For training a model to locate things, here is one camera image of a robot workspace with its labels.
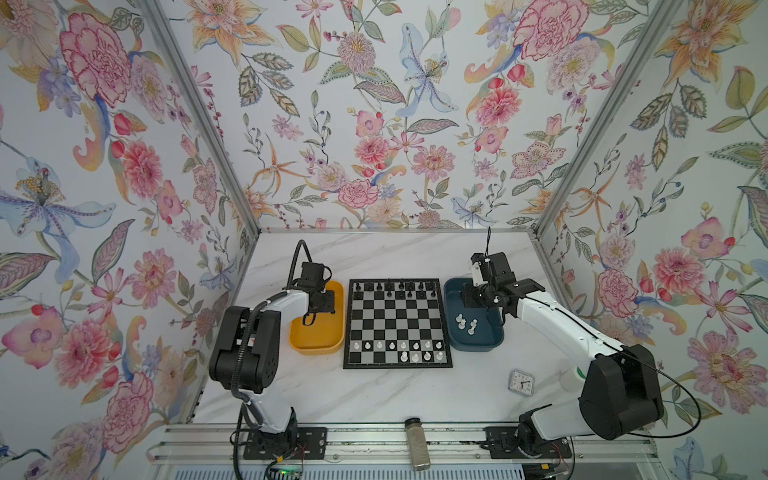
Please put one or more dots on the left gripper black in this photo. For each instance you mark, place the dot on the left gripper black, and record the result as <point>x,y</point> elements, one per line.
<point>329,304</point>

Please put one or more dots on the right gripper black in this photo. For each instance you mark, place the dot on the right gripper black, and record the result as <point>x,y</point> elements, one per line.
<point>475,295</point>

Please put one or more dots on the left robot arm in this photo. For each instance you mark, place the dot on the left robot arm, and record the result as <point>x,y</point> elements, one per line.
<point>246,354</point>

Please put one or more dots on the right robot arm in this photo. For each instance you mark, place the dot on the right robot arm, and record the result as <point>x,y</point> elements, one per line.
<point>621,391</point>

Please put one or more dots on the white pieces in teal tray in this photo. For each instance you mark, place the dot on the white pieces in teal tray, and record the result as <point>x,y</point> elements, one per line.
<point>467,326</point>

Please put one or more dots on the black chess pieces row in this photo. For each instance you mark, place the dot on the black chess pieces row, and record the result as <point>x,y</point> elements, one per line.
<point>394,290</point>

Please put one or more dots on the black white chess board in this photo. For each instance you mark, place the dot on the black white chess board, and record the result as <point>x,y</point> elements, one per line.
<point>409,320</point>

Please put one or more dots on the white chess pieces row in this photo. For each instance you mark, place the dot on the white chess pieces row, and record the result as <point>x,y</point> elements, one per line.
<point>400,353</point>

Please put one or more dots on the teal plastic tray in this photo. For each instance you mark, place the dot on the teal plastic tray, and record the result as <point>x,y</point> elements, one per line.
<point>489,332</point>

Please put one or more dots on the yellow plastic tray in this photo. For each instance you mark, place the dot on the yellow plastic tray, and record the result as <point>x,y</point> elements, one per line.
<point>326,334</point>

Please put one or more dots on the small white alarm clock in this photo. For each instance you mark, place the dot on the small white alarm clock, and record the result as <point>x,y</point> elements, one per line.
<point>521,383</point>

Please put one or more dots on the white bottle green cap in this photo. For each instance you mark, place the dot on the white bottle green cap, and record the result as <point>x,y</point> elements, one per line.
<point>573,380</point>

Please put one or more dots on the glass spice jar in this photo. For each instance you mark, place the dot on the glass spice jar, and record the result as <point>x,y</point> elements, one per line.
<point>417,444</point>

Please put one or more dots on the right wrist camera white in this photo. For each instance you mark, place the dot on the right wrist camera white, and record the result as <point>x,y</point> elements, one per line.
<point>478,267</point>

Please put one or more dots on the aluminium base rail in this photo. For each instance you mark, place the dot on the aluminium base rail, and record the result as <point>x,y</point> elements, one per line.
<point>387,443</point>

